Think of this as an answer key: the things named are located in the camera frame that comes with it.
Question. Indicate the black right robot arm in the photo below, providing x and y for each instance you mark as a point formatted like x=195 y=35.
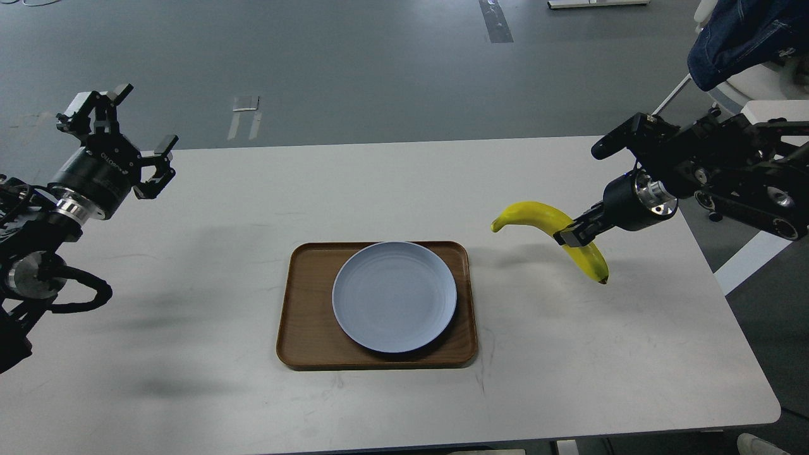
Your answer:
x=734 y=168

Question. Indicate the white board on floor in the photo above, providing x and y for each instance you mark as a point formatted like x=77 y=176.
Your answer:
x=573 y=4

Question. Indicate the white side table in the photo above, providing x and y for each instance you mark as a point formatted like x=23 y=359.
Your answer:
x=765 y=110

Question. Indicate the blue round plate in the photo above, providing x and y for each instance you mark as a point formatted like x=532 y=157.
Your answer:
x=394 y=297

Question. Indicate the white chair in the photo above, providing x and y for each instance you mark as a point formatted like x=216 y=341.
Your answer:
x=783 y=79

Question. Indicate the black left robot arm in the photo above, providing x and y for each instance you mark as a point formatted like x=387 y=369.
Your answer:
x=38 y=219

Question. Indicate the yellow banana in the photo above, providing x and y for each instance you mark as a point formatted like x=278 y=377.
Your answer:
x=550 y=220

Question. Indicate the brown wooden tray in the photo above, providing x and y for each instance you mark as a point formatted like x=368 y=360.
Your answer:
x=310 y=338

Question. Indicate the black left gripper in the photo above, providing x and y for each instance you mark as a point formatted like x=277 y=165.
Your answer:
x=106 y=173

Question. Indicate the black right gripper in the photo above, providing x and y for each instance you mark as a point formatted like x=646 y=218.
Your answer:
x=620 y=208

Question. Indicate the blue denim jacket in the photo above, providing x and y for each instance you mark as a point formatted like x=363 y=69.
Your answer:
x=741 y=34

